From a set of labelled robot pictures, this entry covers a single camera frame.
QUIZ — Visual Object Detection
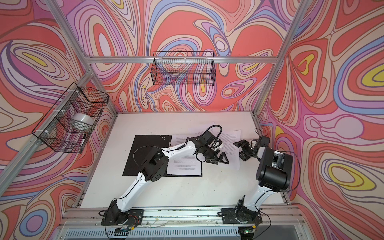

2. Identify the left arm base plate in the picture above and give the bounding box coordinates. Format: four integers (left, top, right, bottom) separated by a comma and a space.
98, 209, 144, 227

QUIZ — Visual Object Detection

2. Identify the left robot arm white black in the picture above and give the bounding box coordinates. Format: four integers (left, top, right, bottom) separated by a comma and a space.
102, 130, 230, 226

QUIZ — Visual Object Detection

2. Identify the white tape roll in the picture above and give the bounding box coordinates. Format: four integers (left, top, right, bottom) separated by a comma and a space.
71, 113, 95, 132

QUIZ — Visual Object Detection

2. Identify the black wire basket back wall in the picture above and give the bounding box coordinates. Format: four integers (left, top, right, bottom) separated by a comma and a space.
151, 51, 216, 86

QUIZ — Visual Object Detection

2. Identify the aluminium frame post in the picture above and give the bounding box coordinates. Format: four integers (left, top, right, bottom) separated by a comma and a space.
44, 0, 118, 115
253, 0, 310, 116

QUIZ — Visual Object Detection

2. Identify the orange black folder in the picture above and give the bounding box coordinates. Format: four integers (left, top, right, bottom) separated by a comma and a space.
122, 135, 203, 178

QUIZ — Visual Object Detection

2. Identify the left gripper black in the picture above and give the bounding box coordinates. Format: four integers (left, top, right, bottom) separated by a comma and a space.
202, 146, 230, 166

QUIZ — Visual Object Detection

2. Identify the aluminium frame left post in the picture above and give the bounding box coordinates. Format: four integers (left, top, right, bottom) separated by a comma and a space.
44, 0, 118, 115

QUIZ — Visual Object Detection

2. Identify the black wire basket wall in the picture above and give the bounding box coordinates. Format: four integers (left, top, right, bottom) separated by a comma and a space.
32, 83, 109, 154
151, 51, 216, 86

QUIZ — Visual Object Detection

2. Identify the black wire basket left wall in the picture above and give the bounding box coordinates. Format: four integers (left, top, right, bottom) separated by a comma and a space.
32, 83, 109, 154

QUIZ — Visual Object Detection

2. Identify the printed paper sheet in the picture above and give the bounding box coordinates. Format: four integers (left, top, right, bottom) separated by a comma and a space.
217, 130, 241, 171
163, 135, 202, 177

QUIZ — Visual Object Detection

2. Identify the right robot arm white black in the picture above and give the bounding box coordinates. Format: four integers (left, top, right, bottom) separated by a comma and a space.
230, 136, 294, 224

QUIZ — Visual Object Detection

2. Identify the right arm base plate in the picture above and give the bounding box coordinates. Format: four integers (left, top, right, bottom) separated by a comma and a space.
218, 207, 263, 226

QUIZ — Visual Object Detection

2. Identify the marker pen in basket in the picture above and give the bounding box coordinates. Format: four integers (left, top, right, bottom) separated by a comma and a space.
81, 136, 86, 148

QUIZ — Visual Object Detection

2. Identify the aluminium frame right post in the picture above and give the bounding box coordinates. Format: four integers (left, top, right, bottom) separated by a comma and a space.
253, 0, 310, 116

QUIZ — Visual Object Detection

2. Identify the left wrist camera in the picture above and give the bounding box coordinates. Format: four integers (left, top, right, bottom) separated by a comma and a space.
200, 131, 216, 145

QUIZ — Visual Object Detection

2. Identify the white vented panel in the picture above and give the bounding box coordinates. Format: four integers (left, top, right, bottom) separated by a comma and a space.
59, 227, 240, 240

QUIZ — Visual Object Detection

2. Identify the aluminium frame back bar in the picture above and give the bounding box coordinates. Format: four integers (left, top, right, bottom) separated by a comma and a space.
85, 57, 278, 64

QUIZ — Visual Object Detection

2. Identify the aluminium front rail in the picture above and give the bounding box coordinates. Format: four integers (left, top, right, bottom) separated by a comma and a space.
59, 205, 306, 228

